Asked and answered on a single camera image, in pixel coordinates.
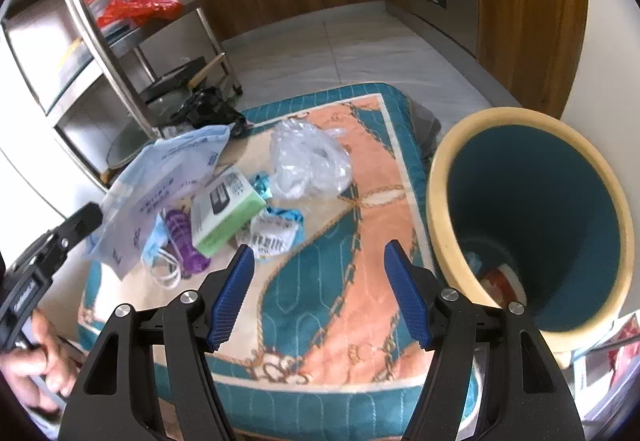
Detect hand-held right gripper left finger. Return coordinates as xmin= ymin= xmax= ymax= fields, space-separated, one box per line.
xmin=57 ymin=244 xmax=256 ymax=441

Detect glass pot lid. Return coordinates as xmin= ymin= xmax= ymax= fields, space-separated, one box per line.
xmin=142 ymin=88 xmax=195 ymax=123

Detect red plastic bag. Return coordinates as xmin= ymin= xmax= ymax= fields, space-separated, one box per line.
xmin=97 ymin=0 xmax=184 ymax=30

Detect dark purple ribbed wrapper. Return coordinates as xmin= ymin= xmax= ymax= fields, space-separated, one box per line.
xmin=162 ymin=207 xmax=212 ymax=275

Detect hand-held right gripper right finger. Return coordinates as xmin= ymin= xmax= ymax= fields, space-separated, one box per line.
xmin=384 ymin=240 xmax=583 ymax=441

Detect clear plastic bag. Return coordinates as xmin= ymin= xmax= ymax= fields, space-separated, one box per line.
xmin=269 ymin=117 xmax=354 ymax=201

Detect tall wooden panel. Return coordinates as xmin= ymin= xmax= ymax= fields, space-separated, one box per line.
xmin=472 ymin=0 xmax=590 ymax=120

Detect patterned teal orange mat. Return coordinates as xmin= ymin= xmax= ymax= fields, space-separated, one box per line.
xmin=80 ymin=82 xmax=481 ymax=438

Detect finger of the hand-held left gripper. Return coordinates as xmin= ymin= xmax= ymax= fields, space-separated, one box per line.
xmin=47 ymin=202 xmax=104 ymax=248

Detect cream and teal trash bin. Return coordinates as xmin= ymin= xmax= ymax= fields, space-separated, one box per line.
xmin=426 ymin=107 xmax=636 ymax=353

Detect dark grey cloth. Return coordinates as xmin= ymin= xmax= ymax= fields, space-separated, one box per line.
xmin=410 ymin=102 xmax=444 ymax=158

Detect teal foil blister pack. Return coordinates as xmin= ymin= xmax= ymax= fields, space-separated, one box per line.
xmin=237 ymin=207 xmax=305 ymax=263

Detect blue white plastic bag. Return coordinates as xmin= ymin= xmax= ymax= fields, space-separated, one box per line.
xmin=87 ymin=125 xmax=232 ymax=281

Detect person's left hand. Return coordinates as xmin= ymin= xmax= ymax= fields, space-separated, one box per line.
xmin=0 ymin=310 xmax=83 ymax=404

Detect blue face mask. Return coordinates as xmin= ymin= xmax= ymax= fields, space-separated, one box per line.
xmin=140 ymin=214 xmax=184 ymax=291

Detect black griddle pan wooden handle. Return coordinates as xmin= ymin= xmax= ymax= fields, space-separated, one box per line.
xmin=145 ymin=56 xmax=227 ymax=95

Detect printed papers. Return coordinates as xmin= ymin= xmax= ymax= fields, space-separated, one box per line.
xmin=574 ymin=311 xmax=640 ymax=424

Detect dark round pan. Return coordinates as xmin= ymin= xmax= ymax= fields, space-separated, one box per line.
xmin=106 ymin=124 xmax=157 ymax=170

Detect red white wrapper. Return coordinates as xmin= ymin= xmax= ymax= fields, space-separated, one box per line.
xmin=481 ymin=266 xmax=527 ymax=308

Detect black plastic bag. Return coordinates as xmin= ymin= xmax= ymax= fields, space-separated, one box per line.
xmin=170 ymin=88 xmax=249 ymax=138

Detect green white medicine box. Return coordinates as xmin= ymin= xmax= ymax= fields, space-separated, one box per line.
xmin=191 ymin=165 xmax=267 ymax=257

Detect stainless steel shelf rack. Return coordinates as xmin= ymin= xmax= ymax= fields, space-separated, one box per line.
xmin=0 ymin=0 xmax=246 ymax=192

